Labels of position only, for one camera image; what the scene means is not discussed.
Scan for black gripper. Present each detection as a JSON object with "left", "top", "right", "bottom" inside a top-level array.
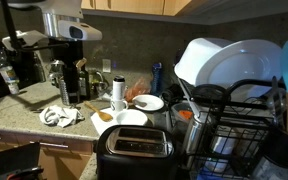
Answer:
[{"left": 49, "top": 39, "right": 83, "bottom": 104}]

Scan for black and steel toaster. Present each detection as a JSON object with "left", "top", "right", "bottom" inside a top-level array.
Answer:
[{"left": 94, "top": 125, "right": 178, "bottom": 180}]

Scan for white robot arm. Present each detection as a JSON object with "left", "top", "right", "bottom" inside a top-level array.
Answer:
[{"left": 0, "top": 0, "right": 83, "bottom": 105}]

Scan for dark glass oil bottle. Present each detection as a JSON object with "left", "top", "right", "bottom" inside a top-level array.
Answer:
[{"left": 76, "top": 58, "right": 90, "bottom": 100}]

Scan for metal grater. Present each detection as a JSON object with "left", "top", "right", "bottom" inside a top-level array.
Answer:
[{"left": 59, "top": 78, "right": 70, "bottom": 105}]

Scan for white black-capped bottle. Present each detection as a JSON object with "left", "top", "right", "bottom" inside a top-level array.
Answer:
[{"left": 112, "top": 75, "right": 125, "bottom": 100}]

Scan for white crumpled cloth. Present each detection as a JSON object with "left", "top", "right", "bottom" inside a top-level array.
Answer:
[{"left": 39, "top": 105, "right": 84, "bottom": 128}]

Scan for clear water bottle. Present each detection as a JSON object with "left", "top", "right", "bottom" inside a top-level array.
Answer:
[{"left": 0, "top": 48, "right": 19, "bottom": 94}]

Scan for white mug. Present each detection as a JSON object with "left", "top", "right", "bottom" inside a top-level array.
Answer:
[{"left": 110, "top": 100, "right": 128, "bottom": 113}]

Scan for wooden spoon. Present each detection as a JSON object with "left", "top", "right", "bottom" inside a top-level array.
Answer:
[{"left": 84, "top": 101, "right": 113, "bottom": 122}]

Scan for wooden upper cabinets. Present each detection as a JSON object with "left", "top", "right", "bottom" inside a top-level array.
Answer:
[{"left": 81, "top": 0, "right": 192, "bottom": 16}]

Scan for white paper towel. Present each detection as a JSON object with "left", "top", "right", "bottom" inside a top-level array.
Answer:
[{"left": 91, "top": 108, "right": 117, "bottom": 135}]

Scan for orange plastic bag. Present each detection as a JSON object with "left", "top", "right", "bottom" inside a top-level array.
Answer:
[{"left": 125, "top": 77, "right": 151, "bottom": 102}]

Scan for small white bowl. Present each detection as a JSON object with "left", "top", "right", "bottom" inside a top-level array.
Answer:
[{"left": 116, "top": 109, "right": 148, "bottom": 125}]

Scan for white plate with spoon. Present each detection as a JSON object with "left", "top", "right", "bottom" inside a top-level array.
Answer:
[{"left": 132, "top": 94, "right": 164, "bottom": 111}]

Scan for blue bottle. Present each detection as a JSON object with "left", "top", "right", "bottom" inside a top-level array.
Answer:
[{"left": 151, "top": 63, "right": 162, "bottom": 96}]

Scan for large white bowl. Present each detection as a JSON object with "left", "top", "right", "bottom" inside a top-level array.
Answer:
[{"left": 174, "top": 38, "right": 236, "bottom": 87}]

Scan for stainless steel cup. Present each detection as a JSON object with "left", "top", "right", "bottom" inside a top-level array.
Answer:
[{"left": 182, "top": 114, "right": 211, "bottom": 169}]

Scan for black dish rack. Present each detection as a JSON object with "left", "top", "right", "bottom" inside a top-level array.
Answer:
[{"left": 179, "top": 79, "right": 282, "bottom": 180}]

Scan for large white plate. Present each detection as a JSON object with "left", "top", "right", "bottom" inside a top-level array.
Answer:
[{"left": 195, "top": 39, "right": 282, "bottom": 88}]

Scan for black utensil holder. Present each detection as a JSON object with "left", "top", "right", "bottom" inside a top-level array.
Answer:
[{"left": 262, "top": 128, "right": 288, "bottom": 169}]

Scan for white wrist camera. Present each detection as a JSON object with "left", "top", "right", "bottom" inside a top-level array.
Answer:
[{"left": 58, "top": 20, "right": 102, "bottom": 41}]

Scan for wall power outlet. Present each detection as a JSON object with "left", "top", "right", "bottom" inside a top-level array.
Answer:
[{"left": 102, "top": 59, "right": 111, "bottom": 73}]

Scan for wooden drawer with handle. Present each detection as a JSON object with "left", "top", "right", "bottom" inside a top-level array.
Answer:
[{"left": 0, "top": 130, "right": 92, "bottom": 180}]

